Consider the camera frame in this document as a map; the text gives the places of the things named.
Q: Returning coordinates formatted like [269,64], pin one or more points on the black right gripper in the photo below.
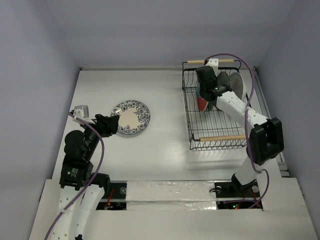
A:
[204,91]

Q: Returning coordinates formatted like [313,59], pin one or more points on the grey-green mottled plate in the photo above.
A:
[223,79]

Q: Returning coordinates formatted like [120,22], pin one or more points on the light green flower plate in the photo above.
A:
[210,105]

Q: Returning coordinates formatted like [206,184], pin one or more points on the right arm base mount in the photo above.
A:
[228,198]

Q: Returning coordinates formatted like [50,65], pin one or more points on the black wire dish rack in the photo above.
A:
[208,130]

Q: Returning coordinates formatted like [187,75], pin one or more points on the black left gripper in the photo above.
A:
[108,124]

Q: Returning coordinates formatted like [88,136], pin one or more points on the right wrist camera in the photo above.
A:
[214,64]

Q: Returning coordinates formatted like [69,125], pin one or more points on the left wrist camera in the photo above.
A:
[81,111]

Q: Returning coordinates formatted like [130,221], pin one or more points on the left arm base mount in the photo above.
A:
[116,199]

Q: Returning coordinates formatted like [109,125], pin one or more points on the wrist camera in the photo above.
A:
[214,64]
[81,111]

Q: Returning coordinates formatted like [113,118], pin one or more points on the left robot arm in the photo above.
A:
[82,187]

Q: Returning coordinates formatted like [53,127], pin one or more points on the white deep plate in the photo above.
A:
[237,85]

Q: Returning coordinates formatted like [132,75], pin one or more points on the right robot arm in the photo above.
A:
[264,136]

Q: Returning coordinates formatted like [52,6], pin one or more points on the blue floral white plate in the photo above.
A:
[134,117]

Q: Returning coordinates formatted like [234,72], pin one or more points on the red and teal plate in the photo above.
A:
[201,102]

